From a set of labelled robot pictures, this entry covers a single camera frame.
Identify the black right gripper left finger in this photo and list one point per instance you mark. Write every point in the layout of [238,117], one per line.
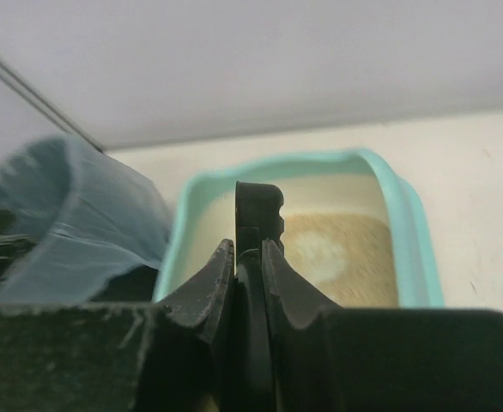
[120,356]

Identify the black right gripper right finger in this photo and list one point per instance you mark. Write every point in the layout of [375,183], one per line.
[331,358]

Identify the translucent blue bin liner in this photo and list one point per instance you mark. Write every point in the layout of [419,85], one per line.
[92,218]

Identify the black litter scoop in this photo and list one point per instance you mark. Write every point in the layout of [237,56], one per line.
[257,219]

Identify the teal litter box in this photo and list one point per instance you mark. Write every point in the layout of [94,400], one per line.
[356,181]

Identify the beige cat litter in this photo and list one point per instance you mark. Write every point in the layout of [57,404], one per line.
[347,257]

